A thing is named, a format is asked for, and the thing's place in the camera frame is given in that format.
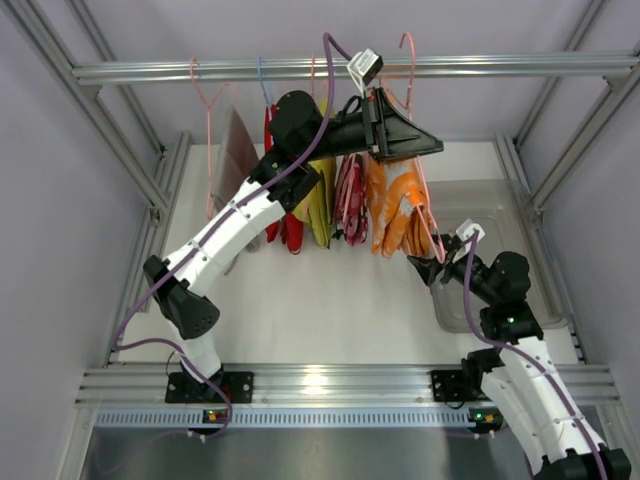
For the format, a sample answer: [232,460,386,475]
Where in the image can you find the orange white trousers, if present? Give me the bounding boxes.
[366,157,430,258]

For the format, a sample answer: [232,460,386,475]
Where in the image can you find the pink hanger with orange trousers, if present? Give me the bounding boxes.
[381,31,446,264]

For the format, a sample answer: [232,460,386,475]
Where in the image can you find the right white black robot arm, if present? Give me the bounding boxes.
[408,231,632,479]

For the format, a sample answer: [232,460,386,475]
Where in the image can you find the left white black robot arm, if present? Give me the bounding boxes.
[143,87,444,385]

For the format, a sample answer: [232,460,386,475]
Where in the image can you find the pink patterned trousers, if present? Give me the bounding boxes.
[331,152,374,246]

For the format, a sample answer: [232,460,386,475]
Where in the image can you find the pink hanger with yellow trousers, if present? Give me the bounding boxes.
[310,54,328,101]

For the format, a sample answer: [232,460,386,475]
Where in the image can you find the yellow green trousers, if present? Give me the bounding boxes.
[292,97,339,248]

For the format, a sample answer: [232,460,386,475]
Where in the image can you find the red trousers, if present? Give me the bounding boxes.
[264,104,304,255]

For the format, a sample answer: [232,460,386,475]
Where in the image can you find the grey trousers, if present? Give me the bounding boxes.
[209,103,266,274]

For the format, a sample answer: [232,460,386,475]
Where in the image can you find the pink hanger far left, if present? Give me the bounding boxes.
[189,57,238,220]

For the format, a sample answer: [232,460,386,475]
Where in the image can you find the clear plastic bin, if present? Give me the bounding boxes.
[430,180,568,330]

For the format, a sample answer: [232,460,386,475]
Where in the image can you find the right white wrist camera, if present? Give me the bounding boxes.
[455,219,485,241]

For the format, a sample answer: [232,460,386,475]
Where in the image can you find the aluminium hanging rail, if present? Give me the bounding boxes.
[71,49,640,80]

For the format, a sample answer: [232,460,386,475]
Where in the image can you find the right aluminium frame post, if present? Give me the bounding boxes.
[495,1,639,215]

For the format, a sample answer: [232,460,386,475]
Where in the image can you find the aluminium frame post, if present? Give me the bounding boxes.
[495,1,639,215]
[1,1,192,310]

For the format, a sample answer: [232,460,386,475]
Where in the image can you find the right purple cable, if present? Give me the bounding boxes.
[462,233,611,480]

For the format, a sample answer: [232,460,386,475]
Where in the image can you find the left aluminium frame post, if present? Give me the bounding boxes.
[1,1,192,310]

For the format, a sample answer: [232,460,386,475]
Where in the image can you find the slotted grey cable duct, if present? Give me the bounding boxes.
[94,406,472,429]

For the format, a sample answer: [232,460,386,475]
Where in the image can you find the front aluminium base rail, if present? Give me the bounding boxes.
[74,361,621,405]

